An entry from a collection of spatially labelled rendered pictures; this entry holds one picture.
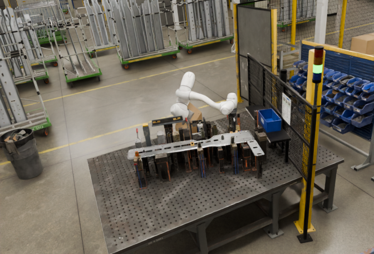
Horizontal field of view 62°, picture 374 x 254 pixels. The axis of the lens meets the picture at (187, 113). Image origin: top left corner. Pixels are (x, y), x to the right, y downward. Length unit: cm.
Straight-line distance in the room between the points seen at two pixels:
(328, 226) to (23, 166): 432
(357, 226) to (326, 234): 37
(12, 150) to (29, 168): 43
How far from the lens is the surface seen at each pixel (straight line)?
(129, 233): 296
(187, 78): 344
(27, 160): 538
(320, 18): 735
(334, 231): 391
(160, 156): 321
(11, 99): 687
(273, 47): 524
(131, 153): 342
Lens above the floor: 277
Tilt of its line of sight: 26 degrees down
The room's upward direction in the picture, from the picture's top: 7 degrees counter-clockwise
